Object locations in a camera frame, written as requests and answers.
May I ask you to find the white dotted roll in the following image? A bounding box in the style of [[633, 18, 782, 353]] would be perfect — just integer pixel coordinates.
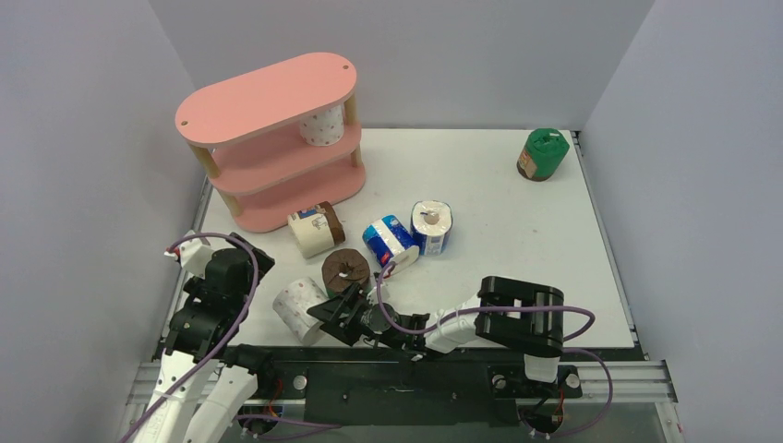
[[272, 277, 329, 346]]

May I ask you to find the brown green roll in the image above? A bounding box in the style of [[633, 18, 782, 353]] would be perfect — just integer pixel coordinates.
[[321, 248, 371, 298]]

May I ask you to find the white dotted roll shelf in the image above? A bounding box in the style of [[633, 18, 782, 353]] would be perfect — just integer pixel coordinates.
[[298, 104, 344, 147]]

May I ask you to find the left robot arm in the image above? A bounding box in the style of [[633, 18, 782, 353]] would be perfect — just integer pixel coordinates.
[[120, 233, 276, 442]]

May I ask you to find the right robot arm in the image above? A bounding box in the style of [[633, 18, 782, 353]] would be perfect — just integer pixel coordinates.
[[307, 276, 569, 395]]

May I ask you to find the pink three-tier shelf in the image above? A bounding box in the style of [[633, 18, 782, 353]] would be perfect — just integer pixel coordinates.
[[175, 53, 367, 233]]

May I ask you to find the blue white roll lying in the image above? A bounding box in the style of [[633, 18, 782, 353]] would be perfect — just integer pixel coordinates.
[[362, 215, 420, 278]]

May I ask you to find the beige brown wrapped roll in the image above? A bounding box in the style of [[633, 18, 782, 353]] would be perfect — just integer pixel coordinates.
[[287, 201, 346, 258]]

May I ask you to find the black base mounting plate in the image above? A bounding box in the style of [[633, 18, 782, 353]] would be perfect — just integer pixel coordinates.
[[219, 344, 602, 426]]

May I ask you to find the blue white roll upright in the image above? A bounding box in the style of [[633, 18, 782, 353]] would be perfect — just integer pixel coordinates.
[[410, 200, 453, 257]]

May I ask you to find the green wrapped roll far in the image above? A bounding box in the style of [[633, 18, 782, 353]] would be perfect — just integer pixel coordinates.
[[516, 128, 570, 182]]

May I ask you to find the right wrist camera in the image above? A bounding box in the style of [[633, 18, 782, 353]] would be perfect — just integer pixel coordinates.
[[366, 280, 389, 306]]

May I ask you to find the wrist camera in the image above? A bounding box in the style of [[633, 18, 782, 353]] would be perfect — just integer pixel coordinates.
[[366, 280, 389, 306], [164, 237, 214, 279]]

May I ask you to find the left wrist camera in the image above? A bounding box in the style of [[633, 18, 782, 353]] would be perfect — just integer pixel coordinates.
[[164, 237, 214, 279]]

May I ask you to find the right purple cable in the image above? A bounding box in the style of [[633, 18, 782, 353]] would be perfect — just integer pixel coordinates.
[[376, 261, 614, 440]]

